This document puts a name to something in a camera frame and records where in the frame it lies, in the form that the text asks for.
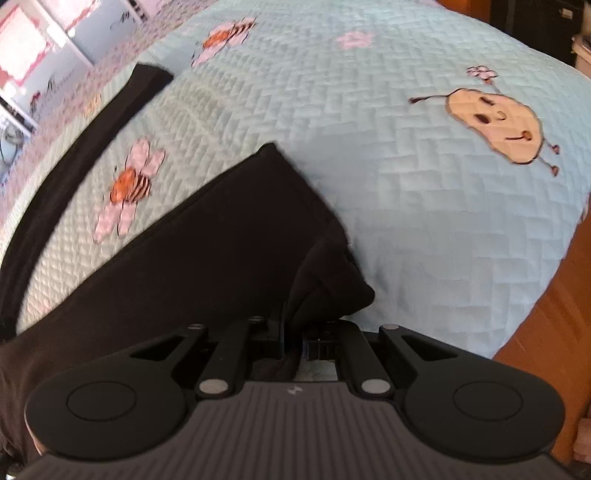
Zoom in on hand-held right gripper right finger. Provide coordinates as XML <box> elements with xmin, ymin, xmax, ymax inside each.
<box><xmin>303</xmin><ymin>323</ymin><xmax>460</xmax><ymax>398</ymax></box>

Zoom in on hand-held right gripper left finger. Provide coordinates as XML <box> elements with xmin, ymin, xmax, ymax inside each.
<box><xmin>130</xmin><ymin>318</ymin><xmax>284</xmax><ymax>398</ymax></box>

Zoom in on black pants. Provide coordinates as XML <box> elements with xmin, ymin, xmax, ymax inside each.
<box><xmin>0</xmin><ymin>62</ymin><xmax>376</xmax><ymax>467</ymax></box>

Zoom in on bee print quilted blanket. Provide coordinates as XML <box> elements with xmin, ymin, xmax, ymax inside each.
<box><xmin>14</xmin><ymin>0</ymin><xmax>591</xmax><ymax>361</ymax></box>

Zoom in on electric fan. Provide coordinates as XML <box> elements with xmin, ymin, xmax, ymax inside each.
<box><xmin>0</xmin><ymin>124</ymin><xmax>24</xmax><ymax>167</ymax></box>

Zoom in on sliding door wardrobe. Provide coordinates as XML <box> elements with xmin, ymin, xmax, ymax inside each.
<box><xmin>0</xmin><ymin>0</ymin><xmax>153</xmax><ymax>134</ymax></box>

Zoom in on pink bordered paper poster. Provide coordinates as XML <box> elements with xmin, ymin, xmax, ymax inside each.
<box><xmin>0</xmin><ymin>4</ymin><xmax>51</xmax><ymax>88</ymax></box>
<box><xmin>41</xmin><ymin>0</ymin><xmax>93</xmax><ymax>33</ymax></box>

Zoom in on black chair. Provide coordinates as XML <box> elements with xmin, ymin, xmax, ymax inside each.
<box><xmin>489</xmin><ymin>0</ymin><xmax>591</xmax><ymax>65</ymax></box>

